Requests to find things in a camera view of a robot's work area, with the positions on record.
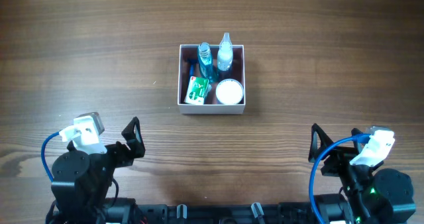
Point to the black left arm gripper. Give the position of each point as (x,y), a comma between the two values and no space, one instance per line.
(122,152)

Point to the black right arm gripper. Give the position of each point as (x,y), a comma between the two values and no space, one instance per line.
(333,158)

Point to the green Dettol soap box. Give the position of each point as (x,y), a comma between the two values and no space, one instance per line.
(197,91)

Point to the blue disposable razor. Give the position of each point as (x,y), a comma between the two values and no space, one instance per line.
(192,64)

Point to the blue mouthwash bottle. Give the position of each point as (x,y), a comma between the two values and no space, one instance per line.
(205,60)

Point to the white-lidded round jar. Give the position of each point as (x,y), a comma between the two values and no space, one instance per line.
(229,92)

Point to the clear spray bottle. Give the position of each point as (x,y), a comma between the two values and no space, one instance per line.
(225,57)

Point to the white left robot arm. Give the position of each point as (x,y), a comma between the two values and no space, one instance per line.
(80,178)

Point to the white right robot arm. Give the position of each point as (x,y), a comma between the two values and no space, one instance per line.
(371,194)

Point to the white box with pink interior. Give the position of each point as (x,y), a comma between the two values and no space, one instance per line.
(188,54)

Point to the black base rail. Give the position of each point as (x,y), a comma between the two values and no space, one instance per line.
(215,213)

